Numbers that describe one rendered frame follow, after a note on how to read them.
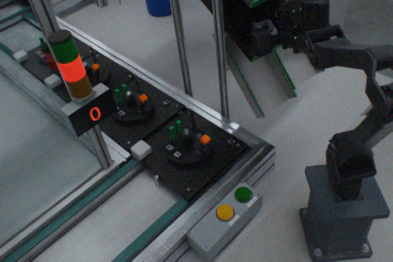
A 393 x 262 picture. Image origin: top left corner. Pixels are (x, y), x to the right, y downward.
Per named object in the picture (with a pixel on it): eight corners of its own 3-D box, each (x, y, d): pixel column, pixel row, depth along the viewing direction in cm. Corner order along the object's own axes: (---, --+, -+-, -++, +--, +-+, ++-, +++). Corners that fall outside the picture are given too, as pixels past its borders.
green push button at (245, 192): (254, 196, 105) (254, 191, 104) (244, 206, 103) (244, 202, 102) (242, 188, 107) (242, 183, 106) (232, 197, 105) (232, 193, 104)
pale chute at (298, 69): (317, 73, 131) (325, 70, 127) (287, 91, 126) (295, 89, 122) (276, -4, 129) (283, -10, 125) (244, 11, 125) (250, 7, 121)
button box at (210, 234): (262, 207, 108) (262, 193, 104) (208, 263, 99) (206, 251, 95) (242, 192, 112) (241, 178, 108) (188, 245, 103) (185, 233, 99)
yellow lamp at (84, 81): (96, 90, 94) (90, 73, 91) (78, 101, 92) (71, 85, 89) (84, 81, 97) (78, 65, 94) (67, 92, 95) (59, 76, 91)
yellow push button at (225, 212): (236, 214, 102) (236, 210, 100) (226, 225, 100) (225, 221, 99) (225, 205, 104) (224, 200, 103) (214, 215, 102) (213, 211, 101)
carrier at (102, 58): (139, 80, 145) (131, 51, 136) (83, 117, 134) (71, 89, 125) (99, 55, 158) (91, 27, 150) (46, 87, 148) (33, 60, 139)
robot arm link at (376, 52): (441, 107, 60) (435, 35, 58) (387, 118, 60) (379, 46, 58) (346, 84, 89) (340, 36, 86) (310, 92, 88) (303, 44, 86)
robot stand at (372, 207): (372, 257, 100) (391, 213, 86) (312, 262, 100) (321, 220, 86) (352, 205, 110) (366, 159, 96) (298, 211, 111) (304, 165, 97)
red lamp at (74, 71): (90, 73, 91) (83, 56, 87) (71, 84, 89) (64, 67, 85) (78, 65, 94) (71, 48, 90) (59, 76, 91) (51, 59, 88)
